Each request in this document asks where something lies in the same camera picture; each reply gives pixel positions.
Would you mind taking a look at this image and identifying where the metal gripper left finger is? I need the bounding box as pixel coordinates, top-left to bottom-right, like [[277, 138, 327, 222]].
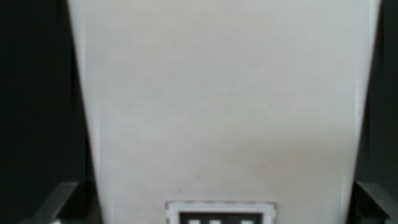
[[19, 182, 78, 224]]

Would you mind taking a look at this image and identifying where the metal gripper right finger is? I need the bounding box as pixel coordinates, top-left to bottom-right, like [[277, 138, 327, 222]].
[[355, 182, 398, 224]]

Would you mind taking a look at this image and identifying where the white cabinet box with tags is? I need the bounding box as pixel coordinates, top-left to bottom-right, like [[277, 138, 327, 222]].
[[67, 0, 382, 224]]

